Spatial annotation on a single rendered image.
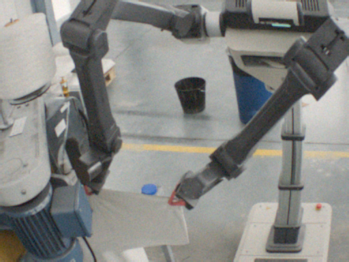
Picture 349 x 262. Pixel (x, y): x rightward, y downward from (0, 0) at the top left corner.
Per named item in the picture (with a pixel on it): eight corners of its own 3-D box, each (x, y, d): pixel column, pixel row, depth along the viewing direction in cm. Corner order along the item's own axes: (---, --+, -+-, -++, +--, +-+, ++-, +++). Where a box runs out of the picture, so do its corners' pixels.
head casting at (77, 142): (98, 159, 136) (76, 81, 121) (67, 203, 117) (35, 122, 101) (39, 152, 146) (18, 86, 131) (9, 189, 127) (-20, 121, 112)
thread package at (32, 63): (71, 68, 85) (58, 2, 76) (31, 104, 72) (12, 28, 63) (24, 74, 91) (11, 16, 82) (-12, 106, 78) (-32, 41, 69)
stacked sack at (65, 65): (88, 60, 414) (86, 48, 406) (56, 88, 362) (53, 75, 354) (60, 63, 429) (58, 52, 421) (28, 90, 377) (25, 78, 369)
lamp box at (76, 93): (91, 108, 130) (85, 84, 126) (85, 114, 127) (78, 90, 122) (74, 108, 133) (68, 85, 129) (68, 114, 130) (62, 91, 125)
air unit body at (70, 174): (87, 197, 118) (71, 156, 110) (81, 207, 115) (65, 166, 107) (76, 195, 120) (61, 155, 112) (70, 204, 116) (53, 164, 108)
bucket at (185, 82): (213, 101, 388) (209, 76, 374) (205, 117, 364) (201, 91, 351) (183, 100, 398) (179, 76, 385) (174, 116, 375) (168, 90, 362)
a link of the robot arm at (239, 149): (342, 75, 65) (307, 33, 68) (332, 84, 62) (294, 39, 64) (245, 172, 100) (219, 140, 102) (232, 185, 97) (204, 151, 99)
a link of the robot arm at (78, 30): (112, -10, 68) (77, -19, 71) (86, 53, 72) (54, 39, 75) (195, 14, 108) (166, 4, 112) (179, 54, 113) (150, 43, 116)
